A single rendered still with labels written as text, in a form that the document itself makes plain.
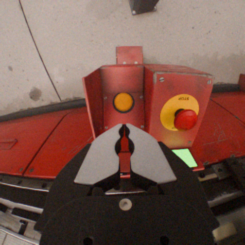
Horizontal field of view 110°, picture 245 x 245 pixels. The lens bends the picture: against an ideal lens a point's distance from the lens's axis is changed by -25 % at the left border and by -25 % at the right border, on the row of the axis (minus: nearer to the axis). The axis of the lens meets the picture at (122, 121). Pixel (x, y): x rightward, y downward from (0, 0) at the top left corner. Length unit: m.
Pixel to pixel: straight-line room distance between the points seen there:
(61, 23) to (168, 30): 0.80
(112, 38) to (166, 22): 0.41
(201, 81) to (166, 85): 0.06
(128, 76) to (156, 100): 0.09
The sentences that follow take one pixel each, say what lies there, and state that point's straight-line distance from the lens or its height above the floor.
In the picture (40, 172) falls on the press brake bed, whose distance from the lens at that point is 0.50.
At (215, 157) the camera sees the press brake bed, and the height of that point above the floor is 0.75.
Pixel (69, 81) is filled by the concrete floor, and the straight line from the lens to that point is 1.07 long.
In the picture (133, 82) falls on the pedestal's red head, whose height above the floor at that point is 0.70.
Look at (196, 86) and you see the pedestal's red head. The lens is 0.21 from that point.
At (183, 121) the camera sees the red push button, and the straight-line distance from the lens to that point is 0.19.
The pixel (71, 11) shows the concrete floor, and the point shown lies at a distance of 1.06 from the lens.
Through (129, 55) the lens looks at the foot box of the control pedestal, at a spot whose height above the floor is 0.12.
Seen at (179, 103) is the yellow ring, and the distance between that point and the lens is 0.20.
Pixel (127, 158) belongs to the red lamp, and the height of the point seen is 0.80.
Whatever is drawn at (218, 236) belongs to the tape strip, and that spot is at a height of 0.95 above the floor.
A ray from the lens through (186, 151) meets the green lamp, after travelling 0.26.
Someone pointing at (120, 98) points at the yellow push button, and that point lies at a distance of 0.24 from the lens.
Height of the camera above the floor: 0.95
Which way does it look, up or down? 57 degrees down
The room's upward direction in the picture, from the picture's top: 180 degrees clockwise
